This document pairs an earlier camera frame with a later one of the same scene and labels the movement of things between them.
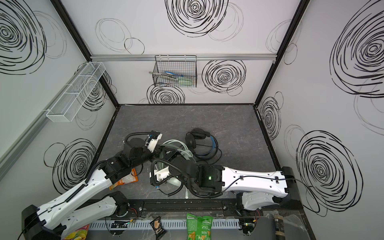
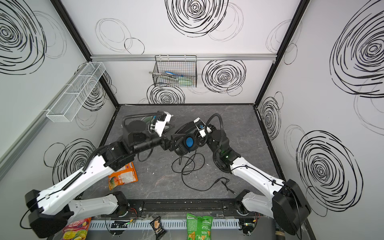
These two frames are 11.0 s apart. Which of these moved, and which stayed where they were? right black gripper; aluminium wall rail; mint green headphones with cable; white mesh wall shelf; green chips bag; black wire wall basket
Moved: mint green headphones with cable; right black gripper
Stayed: white mesh wall shelf; black wire wall basket; green chips bag; aluminium wall rail
